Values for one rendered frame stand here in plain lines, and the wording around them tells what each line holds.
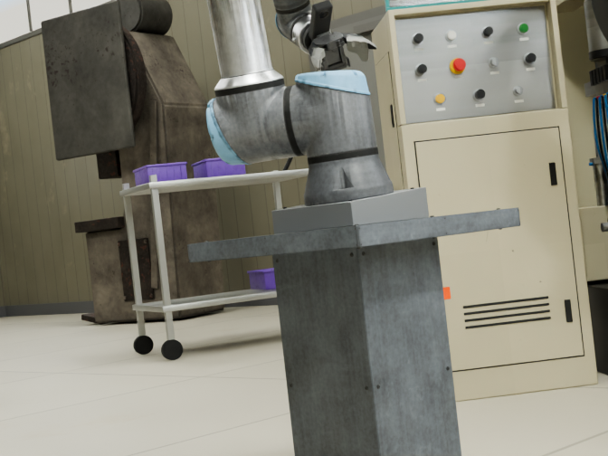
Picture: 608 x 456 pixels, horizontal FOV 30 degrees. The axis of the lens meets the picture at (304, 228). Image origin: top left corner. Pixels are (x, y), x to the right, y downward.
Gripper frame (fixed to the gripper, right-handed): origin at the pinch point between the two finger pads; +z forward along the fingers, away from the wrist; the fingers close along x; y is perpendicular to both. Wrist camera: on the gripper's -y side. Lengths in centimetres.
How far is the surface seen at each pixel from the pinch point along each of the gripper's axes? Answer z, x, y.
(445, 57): -77, -62, 50
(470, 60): -74, -69, 52
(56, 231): -828, 43, 476
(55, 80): -631, 10, 238
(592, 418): 29, -40, 114
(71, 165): -824, 6, 409
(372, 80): -484, -197, 260
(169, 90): -585, -67, 258
